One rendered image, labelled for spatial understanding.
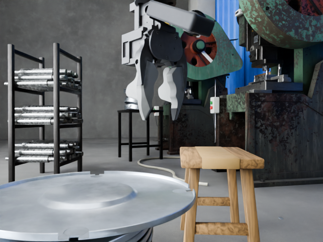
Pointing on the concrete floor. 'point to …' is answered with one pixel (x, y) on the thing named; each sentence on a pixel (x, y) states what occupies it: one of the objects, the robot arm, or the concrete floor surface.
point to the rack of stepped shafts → (44, 112)
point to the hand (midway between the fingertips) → (163, 113)
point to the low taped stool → (228, 153)
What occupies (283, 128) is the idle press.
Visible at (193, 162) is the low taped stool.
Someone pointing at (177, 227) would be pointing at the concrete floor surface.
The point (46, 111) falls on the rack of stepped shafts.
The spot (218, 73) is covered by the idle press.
